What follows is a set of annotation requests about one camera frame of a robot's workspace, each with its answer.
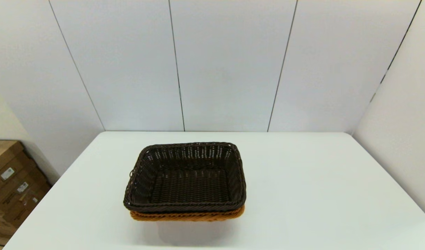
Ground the dark brown wicker basket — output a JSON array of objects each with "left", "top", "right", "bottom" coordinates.
[{"left": 123, "top": 142, "right": 247, "bottom": 213}]

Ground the pale cardboard box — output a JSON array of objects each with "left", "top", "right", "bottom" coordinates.
[{"left": 0, "top": 205, "right": 18, "bottom": 245}]

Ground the brown cardboard box white label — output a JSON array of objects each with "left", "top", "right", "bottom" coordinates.
[
  {"left": 0, "top": 140, "right": 36, "bottom": 182},
  {"left": 4, "top": 182, "right": 53, "bottom": 228},
  {"left": 0, "top": 167, "right": 48, "bottom": 206}
]

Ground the orange wicker basket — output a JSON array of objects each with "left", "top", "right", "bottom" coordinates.
[{"left": 130, "top": 206, "right": 245, "bottom": 222}]

